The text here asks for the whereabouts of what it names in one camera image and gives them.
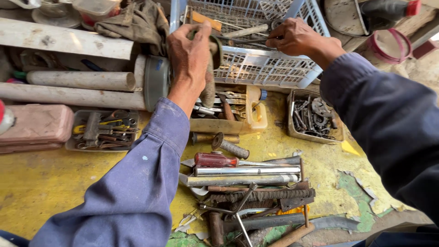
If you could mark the dull steel tube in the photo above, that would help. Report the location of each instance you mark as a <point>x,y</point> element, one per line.
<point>240,180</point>

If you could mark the clear plastic food container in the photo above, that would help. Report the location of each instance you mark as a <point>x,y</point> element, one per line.
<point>96,10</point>

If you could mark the chrome cross socket wrench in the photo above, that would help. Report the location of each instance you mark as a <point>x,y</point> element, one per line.
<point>240,204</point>

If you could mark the black bottle with red cap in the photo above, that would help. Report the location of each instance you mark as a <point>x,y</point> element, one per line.
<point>384,12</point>

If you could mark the grey metal rod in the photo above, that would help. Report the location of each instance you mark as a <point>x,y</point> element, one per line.
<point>245,31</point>

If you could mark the round metal lid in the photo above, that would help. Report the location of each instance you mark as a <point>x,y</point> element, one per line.
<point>56,17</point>

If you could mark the grey curved metal blade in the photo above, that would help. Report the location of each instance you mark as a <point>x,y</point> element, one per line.
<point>336,223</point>

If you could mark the rusty short cylinder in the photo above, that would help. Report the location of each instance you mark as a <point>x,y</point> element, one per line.
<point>216,228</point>

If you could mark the brass cylinder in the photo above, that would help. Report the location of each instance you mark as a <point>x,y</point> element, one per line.
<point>205,138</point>

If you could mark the short grey plastic pipe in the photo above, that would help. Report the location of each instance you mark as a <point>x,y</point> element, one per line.
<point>80,80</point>

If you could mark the person's left fingers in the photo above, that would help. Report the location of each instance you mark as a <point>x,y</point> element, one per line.
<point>192,32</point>

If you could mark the pink plastic tool case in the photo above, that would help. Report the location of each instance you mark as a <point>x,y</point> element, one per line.
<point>36,125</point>

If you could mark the person's left hand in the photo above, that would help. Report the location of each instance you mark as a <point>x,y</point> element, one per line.
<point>188,58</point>

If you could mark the long grey plastic pipe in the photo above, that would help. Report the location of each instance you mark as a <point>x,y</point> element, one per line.
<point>68,96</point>

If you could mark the red brick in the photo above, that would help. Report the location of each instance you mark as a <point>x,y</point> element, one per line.
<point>425,49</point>

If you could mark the shiny chrome tube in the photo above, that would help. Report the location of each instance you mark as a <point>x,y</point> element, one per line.
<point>247,170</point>

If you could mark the olive cloth rag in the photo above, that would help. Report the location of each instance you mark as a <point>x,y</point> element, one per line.
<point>137,24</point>

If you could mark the round metal pan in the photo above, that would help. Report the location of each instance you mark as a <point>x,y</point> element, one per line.
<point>343,17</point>

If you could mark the blue white plastic basket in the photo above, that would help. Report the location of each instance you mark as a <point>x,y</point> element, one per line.
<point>264,67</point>

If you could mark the cut yellow jerrycan of wrenches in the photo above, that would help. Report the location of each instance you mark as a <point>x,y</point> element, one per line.
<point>255,116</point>

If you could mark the ribbed rusty rebar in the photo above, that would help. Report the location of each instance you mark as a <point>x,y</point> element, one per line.
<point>264,195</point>

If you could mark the black metal pipe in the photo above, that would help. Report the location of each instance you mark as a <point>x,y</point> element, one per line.
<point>264,222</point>

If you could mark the white flat plastic panel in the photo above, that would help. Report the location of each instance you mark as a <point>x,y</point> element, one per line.
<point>65,39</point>

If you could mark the dark thin metal tool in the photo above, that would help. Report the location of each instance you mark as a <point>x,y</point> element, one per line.
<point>243,41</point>

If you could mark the person's right hand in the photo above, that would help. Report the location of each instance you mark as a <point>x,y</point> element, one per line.
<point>299,37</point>

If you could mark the box of rusty bolts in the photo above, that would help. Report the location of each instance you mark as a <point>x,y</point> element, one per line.
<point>313,118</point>

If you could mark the clear tray of small tools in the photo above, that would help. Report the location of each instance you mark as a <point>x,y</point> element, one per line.
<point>103,132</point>

